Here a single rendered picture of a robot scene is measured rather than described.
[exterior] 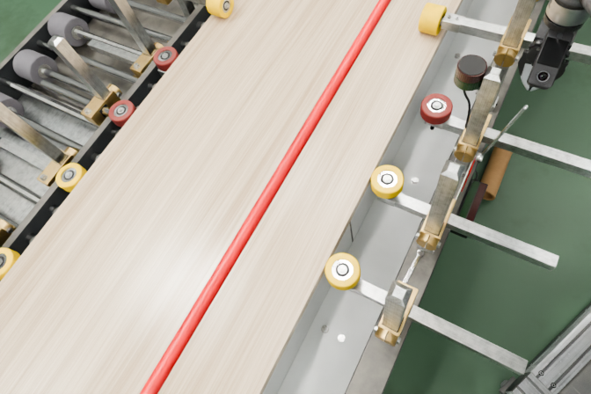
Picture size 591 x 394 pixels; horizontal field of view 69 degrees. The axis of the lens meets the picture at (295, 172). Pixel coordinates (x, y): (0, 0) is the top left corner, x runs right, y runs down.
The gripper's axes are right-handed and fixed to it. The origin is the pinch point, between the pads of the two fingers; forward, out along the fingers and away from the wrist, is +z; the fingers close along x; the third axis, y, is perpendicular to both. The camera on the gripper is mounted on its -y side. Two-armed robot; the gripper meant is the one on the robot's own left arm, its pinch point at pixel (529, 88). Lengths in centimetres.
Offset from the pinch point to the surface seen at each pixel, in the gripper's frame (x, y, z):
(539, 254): -16.1, -29.4, 18.5
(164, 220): 67, -64, 11
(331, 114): 42.9, -18.0, 10.7
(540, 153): -8.5, -5.7, 14.7
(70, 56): 115, -39, -5
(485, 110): 6.9, -10.5, -1.2
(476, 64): 11.8, -8.4, -12.2
